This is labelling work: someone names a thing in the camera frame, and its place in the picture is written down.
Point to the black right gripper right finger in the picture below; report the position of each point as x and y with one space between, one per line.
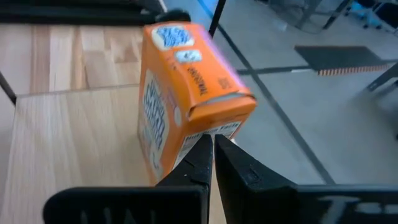
280 205

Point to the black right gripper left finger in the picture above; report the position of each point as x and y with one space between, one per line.
140 205

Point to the orange Mini Wheats cereal box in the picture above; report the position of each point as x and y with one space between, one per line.
199 93

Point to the black floor mat striped edge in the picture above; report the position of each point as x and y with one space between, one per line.
342 59

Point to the grey desk frame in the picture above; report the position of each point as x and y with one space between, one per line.
382 79

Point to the black metal rig frame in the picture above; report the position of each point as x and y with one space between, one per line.
77 15

